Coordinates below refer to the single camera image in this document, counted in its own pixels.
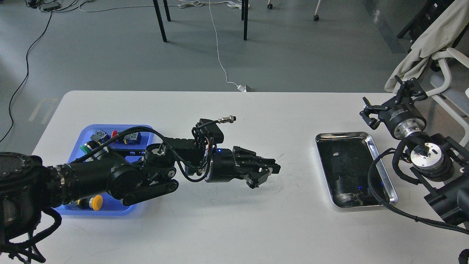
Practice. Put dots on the silver metal tray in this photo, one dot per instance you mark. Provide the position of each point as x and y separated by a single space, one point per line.
346 158

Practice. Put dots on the black table leg left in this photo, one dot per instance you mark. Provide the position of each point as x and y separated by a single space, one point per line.
159 17

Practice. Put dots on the black table leg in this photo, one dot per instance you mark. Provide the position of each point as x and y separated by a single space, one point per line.
159 17
244 17

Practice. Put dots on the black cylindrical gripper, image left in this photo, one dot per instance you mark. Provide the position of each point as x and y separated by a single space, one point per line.
228 164

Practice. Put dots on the green push button switch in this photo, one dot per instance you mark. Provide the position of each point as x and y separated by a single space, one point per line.
96 139

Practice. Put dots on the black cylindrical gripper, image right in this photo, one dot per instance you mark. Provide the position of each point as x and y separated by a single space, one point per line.
402 119

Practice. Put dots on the red push button switch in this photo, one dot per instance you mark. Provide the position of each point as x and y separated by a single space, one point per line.
130 139

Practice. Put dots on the beige cloth on chair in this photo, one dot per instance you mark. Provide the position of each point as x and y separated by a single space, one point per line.
439 35

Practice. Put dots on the blue plastic tray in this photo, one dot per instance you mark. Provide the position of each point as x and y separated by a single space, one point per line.
111 207

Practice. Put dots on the yellow push button switch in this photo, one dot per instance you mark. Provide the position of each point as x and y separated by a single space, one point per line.
94 203

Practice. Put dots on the black table leg right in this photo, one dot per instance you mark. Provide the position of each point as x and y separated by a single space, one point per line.
244 17

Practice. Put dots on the black robot arm, image left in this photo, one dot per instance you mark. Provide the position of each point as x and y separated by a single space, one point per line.
132 166

